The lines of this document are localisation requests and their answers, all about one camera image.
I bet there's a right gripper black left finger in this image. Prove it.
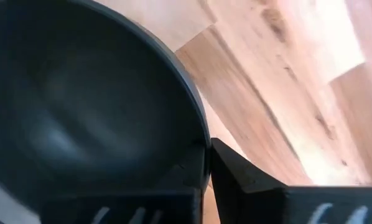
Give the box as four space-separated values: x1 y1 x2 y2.
42 143 210 224

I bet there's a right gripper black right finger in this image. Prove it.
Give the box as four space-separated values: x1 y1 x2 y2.
210 138 372 224

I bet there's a black bowl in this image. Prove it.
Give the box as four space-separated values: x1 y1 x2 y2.
0 0 212 215

